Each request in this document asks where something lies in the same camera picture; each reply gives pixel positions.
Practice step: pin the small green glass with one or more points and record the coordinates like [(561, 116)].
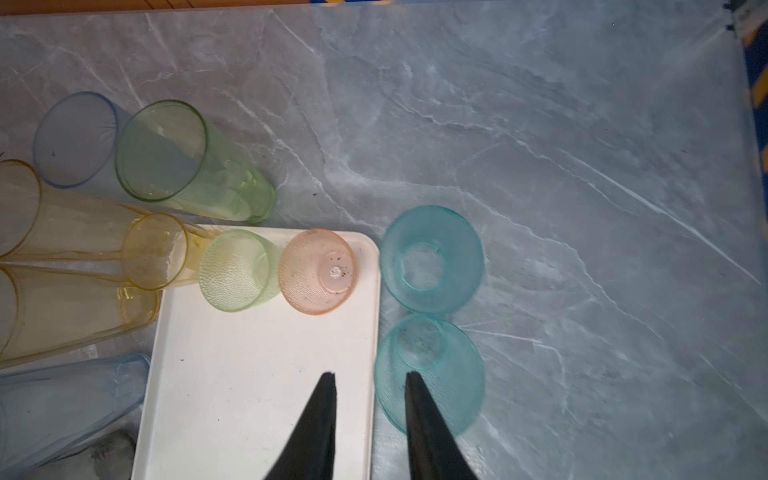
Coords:
[(239, 270)]

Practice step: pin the tall green glass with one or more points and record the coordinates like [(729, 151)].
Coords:
[(168, 154)]

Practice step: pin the tall yellow glass rear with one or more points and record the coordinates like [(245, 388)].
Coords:
[(42, 223)]

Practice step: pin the cream plastic tray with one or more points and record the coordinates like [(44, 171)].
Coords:
[(226, 389)]

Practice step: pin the teal glass front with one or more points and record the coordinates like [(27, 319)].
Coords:
[(446, 359)]

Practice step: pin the teal glass rear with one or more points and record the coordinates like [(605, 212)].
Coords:
[(431, 260)]

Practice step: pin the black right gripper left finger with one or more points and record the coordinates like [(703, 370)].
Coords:
[(310, 450)]

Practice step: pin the tall yellow glass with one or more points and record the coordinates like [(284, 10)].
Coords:
[(42, 223), (44, 312)]

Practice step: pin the tall blue glass front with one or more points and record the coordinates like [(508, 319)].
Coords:
[(46, 411)]

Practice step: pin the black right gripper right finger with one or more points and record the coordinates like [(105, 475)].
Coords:
[(432, 450)]

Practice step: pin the teal glass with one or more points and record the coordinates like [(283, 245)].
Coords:
[(446, 359), (431, 260)]

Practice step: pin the small yellow glass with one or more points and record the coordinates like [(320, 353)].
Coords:
[(160, 252)]

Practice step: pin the tall yellow glass front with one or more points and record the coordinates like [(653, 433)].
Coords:
[(44, 312)]

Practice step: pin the tall dark grey glass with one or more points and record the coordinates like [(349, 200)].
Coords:
[(109, 457)]

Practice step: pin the small pink glass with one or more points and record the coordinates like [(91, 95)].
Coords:
[(317, 271)]

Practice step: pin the tall blue glass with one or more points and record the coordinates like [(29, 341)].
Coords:
[(75, 144), (46, 411)]

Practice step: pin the tall blue glass rear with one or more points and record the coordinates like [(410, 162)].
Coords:
[(75, 144)]

